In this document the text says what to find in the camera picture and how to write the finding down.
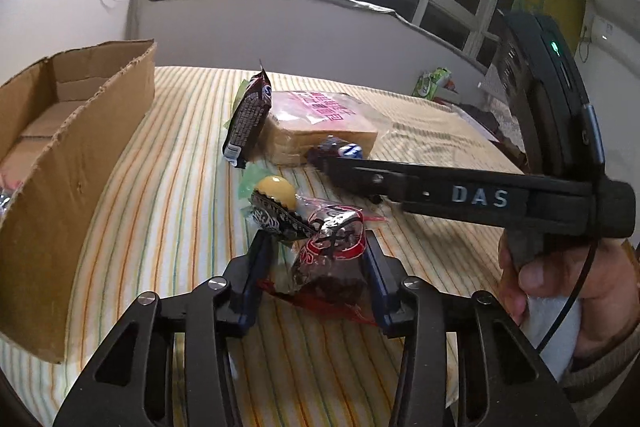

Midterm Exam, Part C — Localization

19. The red snack packet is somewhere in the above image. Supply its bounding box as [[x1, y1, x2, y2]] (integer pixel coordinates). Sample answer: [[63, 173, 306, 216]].
[[258, 202, 385, 325]]

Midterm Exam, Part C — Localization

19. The right hand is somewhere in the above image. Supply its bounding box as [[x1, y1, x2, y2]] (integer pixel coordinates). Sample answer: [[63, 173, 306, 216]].
[[498, 236, 639, 360]]

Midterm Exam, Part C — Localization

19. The black patterned snack packet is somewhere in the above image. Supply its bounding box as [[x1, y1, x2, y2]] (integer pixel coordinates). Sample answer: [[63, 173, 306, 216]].
[[250, 191, 316, 242]]

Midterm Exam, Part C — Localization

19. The striped bed sheet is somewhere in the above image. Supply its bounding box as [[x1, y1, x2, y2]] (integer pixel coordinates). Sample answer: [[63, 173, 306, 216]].
[[1, 66, 516, 426]]

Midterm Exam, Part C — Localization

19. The yellow round jelly cup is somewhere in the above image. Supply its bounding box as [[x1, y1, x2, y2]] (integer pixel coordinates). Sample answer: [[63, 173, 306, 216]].
[[255, 174, 297, 211]]

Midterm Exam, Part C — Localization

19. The green plastic bag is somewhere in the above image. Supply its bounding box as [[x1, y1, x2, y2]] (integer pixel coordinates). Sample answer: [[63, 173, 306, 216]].
[[412, 67, 451, 101]]

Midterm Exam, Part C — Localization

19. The bread loaf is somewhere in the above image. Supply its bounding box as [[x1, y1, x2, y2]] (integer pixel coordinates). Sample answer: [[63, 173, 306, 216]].
[[258, 91, 390, 167]]

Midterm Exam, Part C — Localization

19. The snickers bar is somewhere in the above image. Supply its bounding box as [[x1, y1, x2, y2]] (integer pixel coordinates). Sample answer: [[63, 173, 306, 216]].
[[306, 135, 363, 166]]

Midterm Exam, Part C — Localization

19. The dark chocolate wrapper upright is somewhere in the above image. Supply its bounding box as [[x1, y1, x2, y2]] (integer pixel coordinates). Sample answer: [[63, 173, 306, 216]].
[[222, 67, 272, 169]]

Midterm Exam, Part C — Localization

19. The cardboard box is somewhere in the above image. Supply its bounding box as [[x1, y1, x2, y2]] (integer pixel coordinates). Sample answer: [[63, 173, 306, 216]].
[[1, 40, 156, 363]]

